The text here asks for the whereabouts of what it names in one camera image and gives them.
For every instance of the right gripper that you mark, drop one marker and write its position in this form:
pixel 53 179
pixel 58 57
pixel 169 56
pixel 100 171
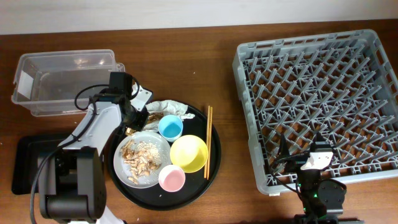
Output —
pixel 295 165

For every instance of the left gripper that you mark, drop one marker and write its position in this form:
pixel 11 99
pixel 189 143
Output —
pixel 140 124

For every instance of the gold foil wrapper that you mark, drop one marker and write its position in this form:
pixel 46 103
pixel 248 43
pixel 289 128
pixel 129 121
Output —
pixel 152 118

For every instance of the white napkin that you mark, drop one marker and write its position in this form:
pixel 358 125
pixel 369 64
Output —
pixel 167 107

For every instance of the pink cup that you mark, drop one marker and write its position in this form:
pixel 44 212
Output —
pixel 171 178

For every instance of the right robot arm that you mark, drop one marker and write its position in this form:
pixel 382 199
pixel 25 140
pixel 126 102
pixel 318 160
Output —
pixel 322 199

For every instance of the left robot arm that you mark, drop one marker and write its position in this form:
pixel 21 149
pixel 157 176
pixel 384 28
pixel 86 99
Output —
pixel 70 179

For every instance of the grey dishwasher rack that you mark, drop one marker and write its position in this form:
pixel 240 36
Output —
pixel 341 85

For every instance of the clear plastic waste bin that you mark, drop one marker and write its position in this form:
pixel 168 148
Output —
pixel 46 83

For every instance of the blue cup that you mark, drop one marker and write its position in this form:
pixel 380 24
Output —
pixel 171 127

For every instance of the grey plate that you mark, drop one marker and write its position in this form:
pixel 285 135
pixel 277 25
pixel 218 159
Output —
pixel 122 169

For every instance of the food scraps on plate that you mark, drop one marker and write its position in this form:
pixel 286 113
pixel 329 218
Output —
pixel 143 159

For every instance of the yellow bowl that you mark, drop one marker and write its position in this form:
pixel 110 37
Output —
pixel 190 153

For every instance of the left wooden chopstick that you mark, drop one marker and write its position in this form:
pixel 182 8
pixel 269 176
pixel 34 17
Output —
pixel 207 136

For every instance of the wooden chopstick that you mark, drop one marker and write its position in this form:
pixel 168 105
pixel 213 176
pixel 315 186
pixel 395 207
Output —
pixel 209 143
pixel 207 136

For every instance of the right wooden chopstick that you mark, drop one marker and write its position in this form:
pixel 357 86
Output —
pixel 209 143

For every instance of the round black serving tray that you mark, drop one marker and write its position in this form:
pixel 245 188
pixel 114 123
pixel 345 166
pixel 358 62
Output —
pixel 155 198

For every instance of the black rectangular tray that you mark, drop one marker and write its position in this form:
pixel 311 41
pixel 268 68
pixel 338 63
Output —
pixel 29 148

